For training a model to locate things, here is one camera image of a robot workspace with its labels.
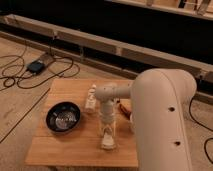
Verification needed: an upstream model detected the black floor cable right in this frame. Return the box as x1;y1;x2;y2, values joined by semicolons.
188;75;213;165

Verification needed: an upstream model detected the brown bread piece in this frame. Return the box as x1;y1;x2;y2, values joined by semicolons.
119;103;132;119

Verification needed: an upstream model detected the black bowl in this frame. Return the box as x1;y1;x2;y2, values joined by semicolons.
46;102;81;133

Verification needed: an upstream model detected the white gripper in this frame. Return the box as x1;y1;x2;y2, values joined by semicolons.
99;100;116;149

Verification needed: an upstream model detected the wooden frame rail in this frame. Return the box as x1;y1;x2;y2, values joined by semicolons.
0;13;213;105

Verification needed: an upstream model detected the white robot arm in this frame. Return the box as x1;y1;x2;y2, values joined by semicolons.
95;69;197;171

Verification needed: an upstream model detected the wooden table board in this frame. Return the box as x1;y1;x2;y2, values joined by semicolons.
25;79;138;168

